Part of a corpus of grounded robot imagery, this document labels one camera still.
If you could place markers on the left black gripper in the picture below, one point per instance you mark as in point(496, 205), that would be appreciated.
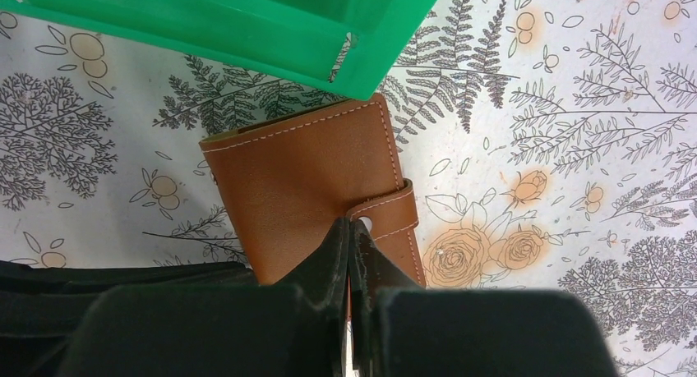
point(41, 308)

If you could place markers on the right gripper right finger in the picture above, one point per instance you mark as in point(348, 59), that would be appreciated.
point(402, 329)

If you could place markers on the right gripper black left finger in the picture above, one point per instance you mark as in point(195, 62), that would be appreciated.
point(295, 327)

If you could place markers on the brown leather card holder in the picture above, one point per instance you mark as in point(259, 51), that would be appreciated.
point(284, 182)

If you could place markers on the floral patterned table mat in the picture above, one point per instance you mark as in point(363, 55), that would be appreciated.
point(551, 143)

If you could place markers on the green plastic bin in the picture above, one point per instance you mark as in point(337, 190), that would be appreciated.
point(342, 46)

